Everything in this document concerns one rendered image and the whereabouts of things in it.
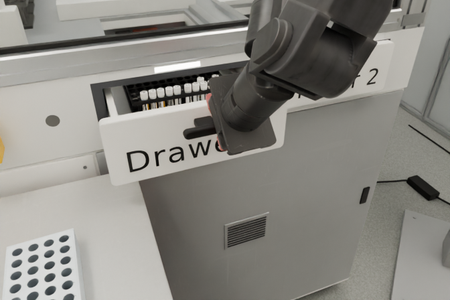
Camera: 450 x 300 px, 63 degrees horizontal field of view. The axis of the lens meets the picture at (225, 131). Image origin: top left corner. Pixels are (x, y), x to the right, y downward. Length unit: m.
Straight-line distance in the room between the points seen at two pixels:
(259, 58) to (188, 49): 0.34
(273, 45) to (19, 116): 0.46
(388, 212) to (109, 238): 1.42
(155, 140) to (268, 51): 0.28
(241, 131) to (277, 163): 0.41
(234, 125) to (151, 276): 0.23
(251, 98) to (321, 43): 0.10
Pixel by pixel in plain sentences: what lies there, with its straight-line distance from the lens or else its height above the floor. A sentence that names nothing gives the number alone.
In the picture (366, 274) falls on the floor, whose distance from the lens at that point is 1.56.
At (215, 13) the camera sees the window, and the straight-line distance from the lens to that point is 0.66.
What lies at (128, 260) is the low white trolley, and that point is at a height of 0.76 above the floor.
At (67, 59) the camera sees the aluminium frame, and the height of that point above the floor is 0.98.
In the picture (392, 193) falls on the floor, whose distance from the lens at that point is 1.93.
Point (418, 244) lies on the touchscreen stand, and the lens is 1.69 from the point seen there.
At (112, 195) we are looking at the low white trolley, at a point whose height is 0.76.
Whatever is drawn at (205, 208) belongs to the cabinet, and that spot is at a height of 0.59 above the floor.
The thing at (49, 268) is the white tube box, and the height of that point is 0.79.
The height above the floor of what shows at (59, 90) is 0.93.
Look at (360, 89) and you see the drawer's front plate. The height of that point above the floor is 0.83.
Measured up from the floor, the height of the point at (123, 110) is 0.84.
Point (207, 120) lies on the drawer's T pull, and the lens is 0.54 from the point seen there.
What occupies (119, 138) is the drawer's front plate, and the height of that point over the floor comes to 0.90.
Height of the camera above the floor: 1.19
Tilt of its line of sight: 33 degrees down
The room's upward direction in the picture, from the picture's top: straight up
